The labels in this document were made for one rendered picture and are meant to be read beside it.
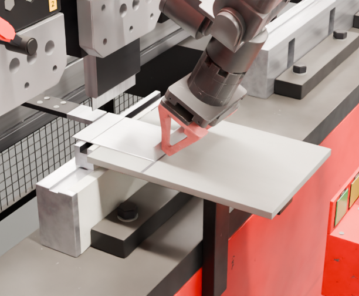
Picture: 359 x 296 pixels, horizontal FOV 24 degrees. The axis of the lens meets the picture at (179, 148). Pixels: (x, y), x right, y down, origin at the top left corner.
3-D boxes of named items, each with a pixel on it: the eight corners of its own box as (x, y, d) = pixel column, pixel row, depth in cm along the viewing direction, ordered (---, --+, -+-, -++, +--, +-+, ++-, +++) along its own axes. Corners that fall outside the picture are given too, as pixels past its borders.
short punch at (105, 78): (98, 113, 111) (95, 44, 106) (86, 109, 112) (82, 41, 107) (141, 86, 119) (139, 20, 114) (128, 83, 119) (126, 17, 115)
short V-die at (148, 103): (93, 170, 112) (92, 150, 111) (75, 164, 114) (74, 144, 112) (172, 113, 128) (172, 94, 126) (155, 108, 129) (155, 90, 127)
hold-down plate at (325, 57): (301, 100, 154) (302, 84, 152) (273, 93, 156) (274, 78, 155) (359, 47, 176) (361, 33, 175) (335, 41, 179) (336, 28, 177)
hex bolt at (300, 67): (302, 76, 156) (303, 68, 155) (289, 73, 157) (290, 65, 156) (309, 71, 158) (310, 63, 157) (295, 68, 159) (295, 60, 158)
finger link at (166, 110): (136, 143, 108) (164, 90, 102) (166, 121, 113) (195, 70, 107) (176, 177, 107) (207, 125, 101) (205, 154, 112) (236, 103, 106)
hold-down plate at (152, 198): (124, 259, 111) (124, 240, 110) (90, 247, 113) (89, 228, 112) (232, 162, 134) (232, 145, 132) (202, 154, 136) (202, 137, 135)
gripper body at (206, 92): (161, 99, 103) (185, 53, 98) (203, 70, 110) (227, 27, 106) (202, 133, 102) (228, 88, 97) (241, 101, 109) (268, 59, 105)
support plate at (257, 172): (271, 220, 98) (271, 212, 98) (87, 162, 110) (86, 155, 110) (331, 155, 112) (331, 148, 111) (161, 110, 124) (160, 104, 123)
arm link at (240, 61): (258, 41, 95) (280, 26, 99) (210, 4, 96) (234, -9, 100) (231, 86, 99) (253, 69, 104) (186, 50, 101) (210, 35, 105)
